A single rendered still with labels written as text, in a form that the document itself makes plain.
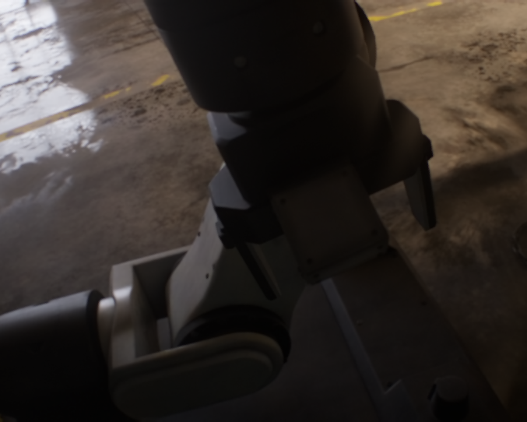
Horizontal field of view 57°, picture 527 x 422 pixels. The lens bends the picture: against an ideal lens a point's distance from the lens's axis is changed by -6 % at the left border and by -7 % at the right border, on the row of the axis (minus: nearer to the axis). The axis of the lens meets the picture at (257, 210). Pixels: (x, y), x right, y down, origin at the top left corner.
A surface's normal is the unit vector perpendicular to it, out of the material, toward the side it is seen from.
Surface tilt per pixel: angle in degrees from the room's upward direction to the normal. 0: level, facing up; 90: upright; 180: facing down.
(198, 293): 47
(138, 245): 0
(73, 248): 0
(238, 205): 11
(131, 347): 0
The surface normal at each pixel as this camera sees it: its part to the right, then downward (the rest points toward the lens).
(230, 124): -0.36, -0.72
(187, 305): -0.81, -0.36
